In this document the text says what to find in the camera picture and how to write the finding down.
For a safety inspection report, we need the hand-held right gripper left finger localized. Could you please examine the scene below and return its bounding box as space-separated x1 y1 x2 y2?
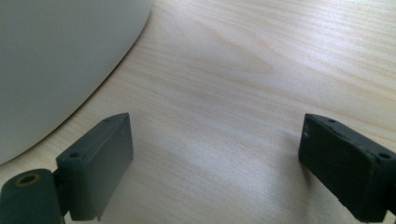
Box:
55 112 135 222

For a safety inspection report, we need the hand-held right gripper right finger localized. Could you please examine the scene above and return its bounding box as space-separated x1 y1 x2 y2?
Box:
297 113 396 224

